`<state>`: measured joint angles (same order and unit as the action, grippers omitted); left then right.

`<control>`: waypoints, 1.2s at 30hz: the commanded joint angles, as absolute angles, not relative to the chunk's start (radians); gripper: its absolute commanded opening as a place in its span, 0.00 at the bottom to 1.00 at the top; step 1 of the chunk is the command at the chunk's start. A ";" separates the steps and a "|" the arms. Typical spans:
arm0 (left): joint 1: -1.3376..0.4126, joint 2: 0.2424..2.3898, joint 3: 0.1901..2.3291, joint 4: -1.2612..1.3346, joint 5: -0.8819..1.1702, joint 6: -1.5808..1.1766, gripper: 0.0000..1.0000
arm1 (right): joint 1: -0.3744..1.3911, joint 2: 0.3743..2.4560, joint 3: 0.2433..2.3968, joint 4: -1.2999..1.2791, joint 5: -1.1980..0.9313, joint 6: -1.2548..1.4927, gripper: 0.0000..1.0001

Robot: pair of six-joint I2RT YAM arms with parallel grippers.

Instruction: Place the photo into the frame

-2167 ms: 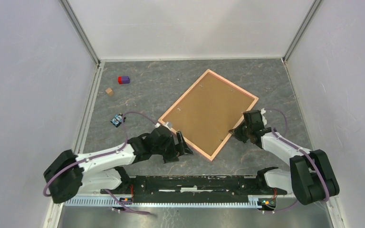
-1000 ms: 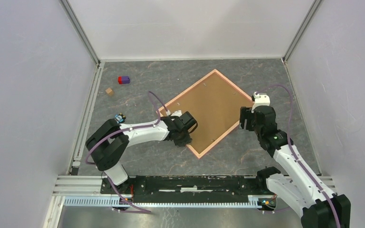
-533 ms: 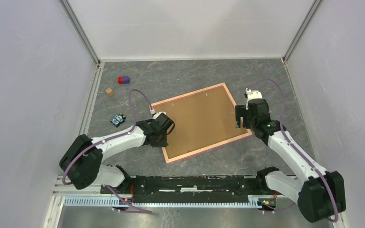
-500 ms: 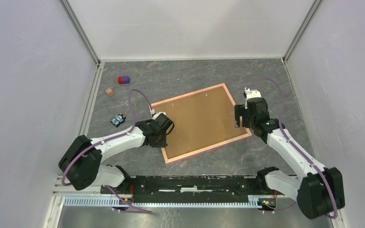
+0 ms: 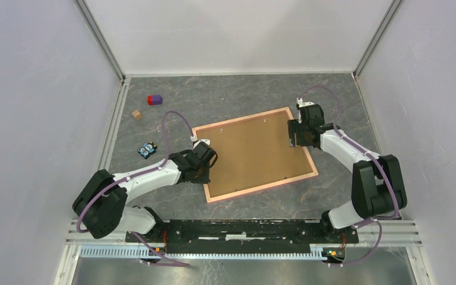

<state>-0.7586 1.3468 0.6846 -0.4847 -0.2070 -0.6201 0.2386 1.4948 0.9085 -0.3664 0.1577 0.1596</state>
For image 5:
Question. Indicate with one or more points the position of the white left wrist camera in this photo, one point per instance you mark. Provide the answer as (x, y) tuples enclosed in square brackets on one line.
[(195, 141)]

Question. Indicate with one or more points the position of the slotted white cable duct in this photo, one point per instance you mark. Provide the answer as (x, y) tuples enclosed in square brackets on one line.
[(141, 252)]

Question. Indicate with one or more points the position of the brown cardboard backing board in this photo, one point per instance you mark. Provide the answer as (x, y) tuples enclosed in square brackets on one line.
[(257, 153)]

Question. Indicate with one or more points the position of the small blue owl toy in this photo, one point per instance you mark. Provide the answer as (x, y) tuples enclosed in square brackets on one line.
[(147, 150)]

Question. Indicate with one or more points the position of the small brown wooden cube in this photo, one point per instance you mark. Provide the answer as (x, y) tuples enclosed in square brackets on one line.
[(137, 115)]

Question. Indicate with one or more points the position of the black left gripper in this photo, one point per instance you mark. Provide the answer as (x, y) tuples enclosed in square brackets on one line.
[(205, 179)]

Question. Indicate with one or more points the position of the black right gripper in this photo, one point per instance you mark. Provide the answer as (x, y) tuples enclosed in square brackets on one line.
[(293, 127)]

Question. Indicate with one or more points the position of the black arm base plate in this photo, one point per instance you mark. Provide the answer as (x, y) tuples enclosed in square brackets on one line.
[(246, 236)]

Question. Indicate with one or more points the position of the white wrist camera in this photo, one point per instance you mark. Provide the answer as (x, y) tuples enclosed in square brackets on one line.
[(195, 141), (303, 108)]

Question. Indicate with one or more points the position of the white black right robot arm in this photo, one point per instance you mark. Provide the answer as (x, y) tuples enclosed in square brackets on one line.
[(377, 187)]

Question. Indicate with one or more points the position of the pink wooden picture frame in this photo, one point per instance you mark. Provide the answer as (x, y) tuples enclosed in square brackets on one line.
[(251, 192)]

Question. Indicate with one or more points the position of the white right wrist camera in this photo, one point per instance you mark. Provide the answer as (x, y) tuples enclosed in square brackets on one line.
[(303, 108)]

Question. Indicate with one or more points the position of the red purple toy block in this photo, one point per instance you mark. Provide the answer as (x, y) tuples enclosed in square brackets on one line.
[(155, 99)]

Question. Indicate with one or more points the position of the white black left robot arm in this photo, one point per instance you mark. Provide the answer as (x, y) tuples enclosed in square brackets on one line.
[(103, 205)]

